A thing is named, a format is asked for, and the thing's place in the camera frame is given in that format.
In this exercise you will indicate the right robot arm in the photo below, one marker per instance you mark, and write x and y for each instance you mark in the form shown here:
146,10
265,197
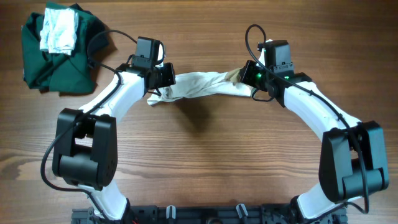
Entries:
353,161

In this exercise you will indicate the dark green folded garment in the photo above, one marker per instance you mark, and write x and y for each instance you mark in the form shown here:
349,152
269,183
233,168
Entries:
62,73

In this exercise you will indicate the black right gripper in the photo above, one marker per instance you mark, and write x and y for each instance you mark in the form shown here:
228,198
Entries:
245,73

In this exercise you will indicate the white tan green shirt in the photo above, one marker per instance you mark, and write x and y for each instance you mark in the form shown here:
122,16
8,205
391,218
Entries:
198,84

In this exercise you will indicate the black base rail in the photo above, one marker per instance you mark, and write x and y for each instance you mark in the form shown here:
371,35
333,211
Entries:
267,213

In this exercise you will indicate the light patterned folded cloth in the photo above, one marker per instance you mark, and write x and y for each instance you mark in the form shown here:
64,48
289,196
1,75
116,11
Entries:
58,35

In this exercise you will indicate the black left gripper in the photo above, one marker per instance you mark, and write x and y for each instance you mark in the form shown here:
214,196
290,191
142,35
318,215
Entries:
169,79

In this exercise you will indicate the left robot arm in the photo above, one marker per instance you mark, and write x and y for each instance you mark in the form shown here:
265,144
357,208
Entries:
85,149

